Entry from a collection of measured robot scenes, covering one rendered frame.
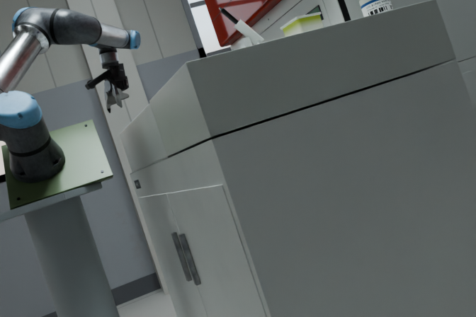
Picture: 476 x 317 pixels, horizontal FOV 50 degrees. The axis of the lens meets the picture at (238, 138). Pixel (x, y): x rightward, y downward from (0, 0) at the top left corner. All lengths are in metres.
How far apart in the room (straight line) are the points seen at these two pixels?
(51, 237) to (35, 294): 2.35
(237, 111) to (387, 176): 0.35
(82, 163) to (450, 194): 0.99
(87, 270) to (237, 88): 0.78
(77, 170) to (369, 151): 0.85
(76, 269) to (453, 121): 1.05
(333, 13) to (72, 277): 1.07
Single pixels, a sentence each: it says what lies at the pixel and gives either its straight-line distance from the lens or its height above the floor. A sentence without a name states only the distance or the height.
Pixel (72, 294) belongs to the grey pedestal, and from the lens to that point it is 1.54.
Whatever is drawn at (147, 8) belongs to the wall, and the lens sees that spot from 4.04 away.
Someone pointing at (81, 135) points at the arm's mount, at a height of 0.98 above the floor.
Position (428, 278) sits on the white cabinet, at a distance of 1.16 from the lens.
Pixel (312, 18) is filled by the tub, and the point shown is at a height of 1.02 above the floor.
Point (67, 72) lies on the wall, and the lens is 3.89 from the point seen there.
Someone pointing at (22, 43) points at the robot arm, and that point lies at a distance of 1.72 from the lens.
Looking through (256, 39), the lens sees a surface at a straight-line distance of 1.36.
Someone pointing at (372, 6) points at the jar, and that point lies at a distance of 1.31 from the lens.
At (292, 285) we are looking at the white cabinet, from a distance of 0.99.
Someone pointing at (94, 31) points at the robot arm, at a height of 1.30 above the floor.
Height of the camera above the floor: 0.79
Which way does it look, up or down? 1 degrees up
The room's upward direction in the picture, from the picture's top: 19 degrees counter-clockwise
